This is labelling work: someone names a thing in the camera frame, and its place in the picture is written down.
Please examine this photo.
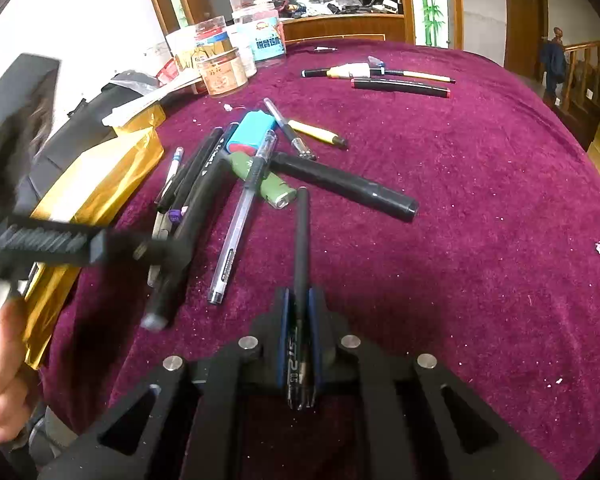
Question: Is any stack of papers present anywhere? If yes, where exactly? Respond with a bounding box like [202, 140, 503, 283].
[102, 68, 201, 128]

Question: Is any gold tape roll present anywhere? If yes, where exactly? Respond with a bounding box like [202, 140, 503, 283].
[114, 103, 166, 136]

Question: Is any black marker purple band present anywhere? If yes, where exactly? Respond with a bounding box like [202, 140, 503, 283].
[140, 156, 232, 334]

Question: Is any gold tray box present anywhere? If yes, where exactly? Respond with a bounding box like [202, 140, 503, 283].
[23, 128, 164, 370]

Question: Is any black leather sofa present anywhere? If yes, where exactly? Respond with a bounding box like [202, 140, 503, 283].
[16, 81, 140, 214]

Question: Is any blue label plastic jar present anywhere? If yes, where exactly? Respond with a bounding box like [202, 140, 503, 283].
[233, 6, 286, 63]

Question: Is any thick black marker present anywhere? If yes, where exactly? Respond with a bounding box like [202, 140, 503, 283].
[271, 153, 419, 223]

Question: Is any white blue pen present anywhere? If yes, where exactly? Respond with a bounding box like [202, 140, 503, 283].
[154, 146, 184, 205]

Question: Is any clear gel pen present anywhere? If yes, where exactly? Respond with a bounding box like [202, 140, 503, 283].
[208, 130, 277, 304]

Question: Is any green lighter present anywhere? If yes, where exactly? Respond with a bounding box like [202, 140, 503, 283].
[228, 152, 297, 210]

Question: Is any black red-tipped marker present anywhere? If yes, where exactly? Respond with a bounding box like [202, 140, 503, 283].
[351, 78, 451, 99]

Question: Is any blue rectangular battery pack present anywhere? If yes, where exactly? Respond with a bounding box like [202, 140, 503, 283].
[225, 110, 276, 156]

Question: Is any wooden cabinet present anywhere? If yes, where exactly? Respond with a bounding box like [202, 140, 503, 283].
[283, 13, 415, 44]

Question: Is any orange spice jar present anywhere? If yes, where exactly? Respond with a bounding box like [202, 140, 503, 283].
[197, 48, 248, 96]

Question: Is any left hand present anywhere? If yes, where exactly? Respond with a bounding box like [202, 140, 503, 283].
[0, 294, 31, 443]

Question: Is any thin black pen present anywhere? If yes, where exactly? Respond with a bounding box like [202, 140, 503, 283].
[287, 186, 313, 411]

